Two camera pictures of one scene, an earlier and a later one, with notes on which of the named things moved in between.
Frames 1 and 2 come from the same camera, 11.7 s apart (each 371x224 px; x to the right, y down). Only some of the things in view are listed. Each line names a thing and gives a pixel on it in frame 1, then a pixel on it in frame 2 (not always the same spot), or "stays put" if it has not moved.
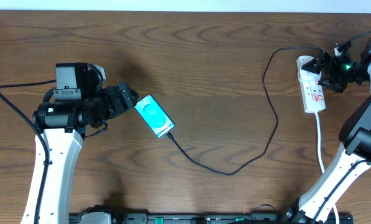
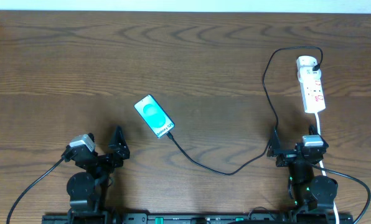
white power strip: [313, 96] stays put
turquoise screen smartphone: [155, 116] stays put
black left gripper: [121, 98] -> [101, 159]
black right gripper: [333, 60] -> [287, 156]
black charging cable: [271, 104] stays put
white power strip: [304, 74] stays put
